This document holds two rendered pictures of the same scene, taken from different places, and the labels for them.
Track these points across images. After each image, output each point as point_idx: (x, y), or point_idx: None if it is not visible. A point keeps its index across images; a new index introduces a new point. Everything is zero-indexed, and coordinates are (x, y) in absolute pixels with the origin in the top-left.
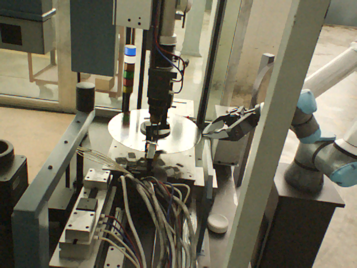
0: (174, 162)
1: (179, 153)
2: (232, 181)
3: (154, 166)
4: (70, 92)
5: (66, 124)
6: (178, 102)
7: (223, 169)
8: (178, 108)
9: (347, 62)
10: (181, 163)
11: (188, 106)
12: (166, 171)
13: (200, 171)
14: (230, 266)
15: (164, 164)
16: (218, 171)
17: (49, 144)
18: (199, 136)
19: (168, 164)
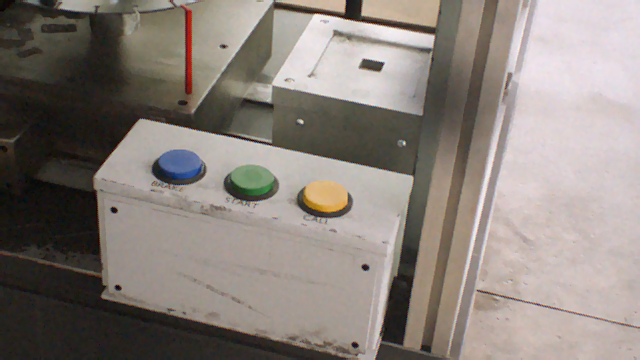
0: (49, 47)
1: (95, 65)
2: (13, 251)
3: (43, 15)
4: None
5: (410, 5)
6: (417, 83)
7: (96, 251)
8: (356, 73)
9: None
10: (35, 55)
11: (374, 93)
12: (9, 28)
13: (16, 112)
14: None
15: (44, 30)
16: (87, 234)
17: None
18: (35, 2)
19: (41, 36)
